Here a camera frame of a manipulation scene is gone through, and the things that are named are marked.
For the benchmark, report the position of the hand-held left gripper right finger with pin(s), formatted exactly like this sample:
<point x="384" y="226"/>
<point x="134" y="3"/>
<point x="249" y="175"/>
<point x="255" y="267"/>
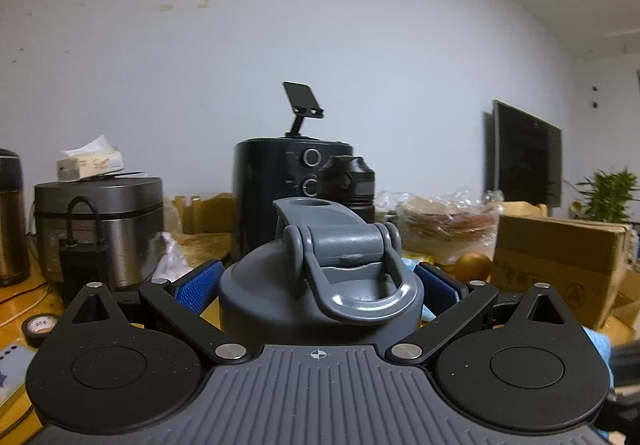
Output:
<point x="440" y="287"/>

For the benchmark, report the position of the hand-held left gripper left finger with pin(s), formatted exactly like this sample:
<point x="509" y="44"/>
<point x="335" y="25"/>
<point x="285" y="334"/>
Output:
<point x="197" y="287"/>

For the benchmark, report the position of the blue microfibre cloth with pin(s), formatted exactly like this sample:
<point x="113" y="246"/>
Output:
<point x="600" y="350"/>

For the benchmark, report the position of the grey water bottle lid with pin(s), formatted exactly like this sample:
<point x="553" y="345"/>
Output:
<point x="280" y="295"/>

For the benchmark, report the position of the yellow round fruit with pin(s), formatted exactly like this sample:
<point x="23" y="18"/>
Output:
<point x="472" y="267"/>

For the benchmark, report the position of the white plastic bag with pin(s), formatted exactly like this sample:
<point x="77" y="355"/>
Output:
<point x="170" y="260"/>

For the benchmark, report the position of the clear plastic bag of food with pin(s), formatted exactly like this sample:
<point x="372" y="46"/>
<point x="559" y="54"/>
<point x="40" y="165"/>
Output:
<point x="440" y="225"/>

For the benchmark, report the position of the steel rice cooker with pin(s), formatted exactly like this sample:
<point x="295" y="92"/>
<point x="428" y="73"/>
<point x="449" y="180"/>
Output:
<point x="115" y="235"/>

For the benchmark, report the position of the dark blue air fryer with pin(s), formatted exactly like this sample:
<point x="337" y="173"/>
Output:
<point x="265" y="195"/>

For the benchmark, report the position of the cardboard box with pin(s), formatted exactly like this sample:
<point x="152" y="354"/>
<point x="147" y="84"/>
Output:
<point x="555" y="260"/>

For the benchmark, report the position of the black portable air pump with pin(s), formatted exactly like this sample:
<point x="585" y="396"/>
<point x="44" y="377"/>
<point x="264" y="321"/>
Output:
<point x="80" y="270"/>

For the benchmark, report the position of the black gradient water bottle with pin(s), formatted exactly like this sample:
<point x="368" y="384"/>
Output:
<point x="357" y="185"/>

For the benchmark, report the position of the flat screen television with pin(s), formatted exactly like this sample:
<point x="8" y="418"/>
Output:
<point x="525" y="155"/>

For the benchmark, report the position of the black tape roll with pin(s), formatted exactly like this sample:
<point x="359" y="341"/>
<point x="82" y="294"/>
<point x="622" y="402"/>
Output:
<point x="40" y="330"/>

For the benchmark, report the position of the white tissue pack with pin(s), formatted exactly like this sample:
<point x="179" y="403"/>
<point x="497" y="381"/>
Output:
<point x="92" y="162"/>

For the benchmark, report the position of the green potted plant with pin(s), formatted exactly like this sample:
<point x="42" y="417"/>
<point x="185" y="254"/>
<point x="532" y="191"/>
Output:
<point x="607" y="197"/>

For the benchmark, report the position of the steel thermos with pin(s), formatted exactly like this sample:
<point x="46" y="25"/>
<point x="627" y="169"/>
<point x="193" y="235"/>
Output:
<point x="12" y="220"/>

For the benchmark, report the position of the black phone stand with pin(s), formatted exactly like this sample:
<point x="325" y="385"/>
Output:
<point x="300" y="100"/>

